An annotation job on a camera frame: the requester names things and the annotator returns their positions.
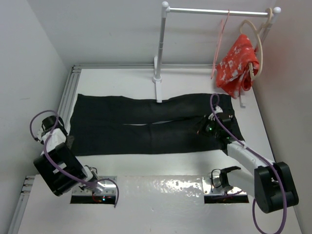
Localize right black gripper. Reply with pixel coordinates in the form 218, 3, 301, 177
189, 114, 220, 138

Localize black trousers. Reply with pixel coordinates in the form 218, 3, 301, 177
70, 93, 234, 156

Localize white clothes rack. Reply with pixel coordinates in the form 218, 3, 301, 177
153, 1, 281, 103

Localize red patterned cloth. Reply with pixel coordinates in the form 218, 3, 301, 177
215, 34, 260, 99

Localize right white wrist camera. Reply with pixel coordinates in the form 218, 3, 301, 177
214, 106, 223, 114

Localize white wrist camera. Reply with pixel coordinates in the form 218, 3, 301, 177
214, 106, 223, 114
35, 128, 44, 144

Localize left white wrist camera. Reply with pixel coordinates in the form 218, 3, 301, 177
35, 128, 44, 144

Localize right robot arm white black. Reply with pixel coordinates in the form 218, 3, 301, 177
195, 113, 299, 214

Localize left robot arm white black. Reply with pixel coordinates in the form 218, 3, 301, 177
33, 116, 103, 196

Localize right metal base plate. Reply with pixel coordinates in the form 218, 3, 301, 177
202, 175, 247, 196

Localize metal base plate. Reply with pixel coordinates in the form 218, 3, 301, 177
72, 176, 117, 197
202, 175, 247, 196

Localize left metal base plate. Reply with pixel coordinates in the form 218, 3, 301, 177
72, 176, 117, 197

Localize pink wire hanger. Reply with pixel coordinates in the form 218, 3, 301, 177
211, 10, 230, 79

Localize wooden hanger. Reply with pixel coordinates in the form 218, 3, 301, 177
239, 8, 273, 81

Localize aluminium frame rail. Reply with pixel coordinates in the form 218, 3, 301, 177
8, 64, 215, 234

